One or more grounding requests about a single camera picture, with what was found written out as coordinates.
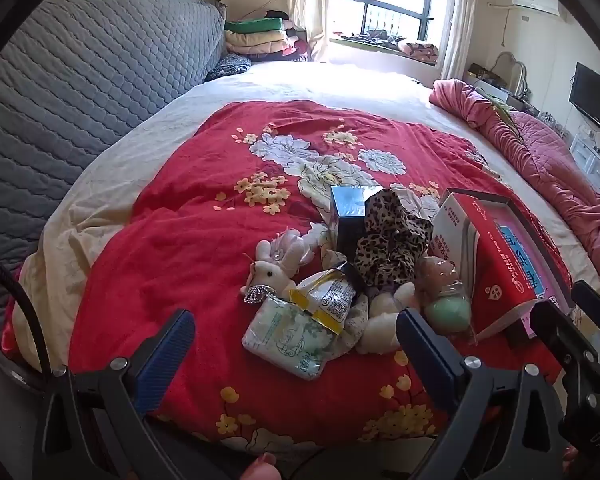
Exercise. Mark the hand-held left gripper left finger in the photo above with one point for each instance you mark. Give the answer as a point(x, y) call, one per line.
point(165, 355)

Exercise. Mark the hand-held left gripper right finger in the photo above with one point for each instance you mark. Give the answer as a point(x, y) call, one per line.
point(425, 355)

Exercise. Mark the pink and green sponge packet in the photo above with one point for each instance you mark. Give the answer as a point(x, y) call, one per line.
point(442, 310)

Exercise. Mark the white floral cloth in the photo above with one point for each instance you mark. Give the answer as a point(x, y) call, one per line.
point(354, 327)

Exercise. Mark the red cardboard box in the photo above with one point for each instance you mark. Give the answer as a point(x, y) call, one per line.
point(525, 260)

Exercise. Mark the red and white box lid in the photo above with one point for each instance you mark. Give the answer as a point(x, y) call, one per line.
point(490, 280)

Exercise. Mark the yellow snack packet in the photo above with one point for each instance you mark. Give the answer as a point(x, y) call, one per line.
point(325, 300)

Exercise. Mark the leopard print scrunchie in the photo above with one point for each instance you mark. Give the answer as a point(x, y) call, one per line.
point(390, 245)

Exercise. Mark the green and white tissue packet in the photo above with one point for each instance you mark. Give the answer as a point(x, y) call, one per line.
point(280, 335)

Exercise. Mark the white plush rabbit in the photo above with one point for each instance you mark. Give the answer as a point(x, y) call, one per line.
point(270, 272)

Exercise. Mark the dark blue box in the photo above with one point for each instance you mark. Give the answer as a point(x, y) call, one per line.
point(347, 230)

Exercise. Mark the person's left hand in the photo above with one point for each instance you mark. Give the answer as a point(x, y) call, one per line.
point(263, 467)

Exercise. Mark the red floral blanket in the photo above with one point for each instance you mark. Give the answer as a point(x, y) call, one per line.
point(190, 240)

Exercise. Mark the white drawer cabinet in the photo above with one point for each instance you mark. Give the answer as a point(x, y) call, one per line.
point(592, 160)

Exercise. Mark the pink quilt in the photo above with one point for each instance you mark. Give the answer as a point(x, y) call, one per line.
point(545, 160)

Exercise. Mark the black television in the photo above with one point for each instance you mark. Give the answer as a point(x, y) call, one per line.
point(595, 97)

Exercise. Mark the bed with cream sheet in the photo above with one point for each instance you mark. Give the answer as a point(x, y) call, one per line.
point(145, 125)

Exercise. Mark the vanity mirror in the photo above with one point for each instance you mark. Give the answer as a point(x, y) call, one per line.
point(510, 72)

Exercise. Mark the cluttered vanity table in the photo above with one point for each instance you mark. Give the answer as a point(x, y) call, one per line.
point(485, 77)

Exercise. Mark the grey quilted headboard cover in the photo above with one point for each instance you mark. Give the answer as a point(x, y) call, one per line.
point(70, 90)

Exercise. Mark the dark patterned pillow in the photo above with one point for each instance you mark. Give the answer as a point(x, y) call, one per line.
point(227, 67)

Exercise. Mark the clothes on windowsill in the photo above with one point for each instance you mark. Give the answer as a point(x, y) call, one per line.
point(410, 49)

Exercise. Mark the white air conditioner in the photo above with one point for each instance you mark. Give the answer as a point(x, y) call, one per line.
point(535, 2)

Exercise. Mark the cream curtain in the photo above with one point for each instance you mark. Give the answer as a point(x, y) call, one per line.
point(307, 5)
point(457, 20)

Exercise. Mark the stack of folded blankets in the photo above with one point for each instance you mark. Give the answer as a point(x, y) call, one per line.
point(260, 37)

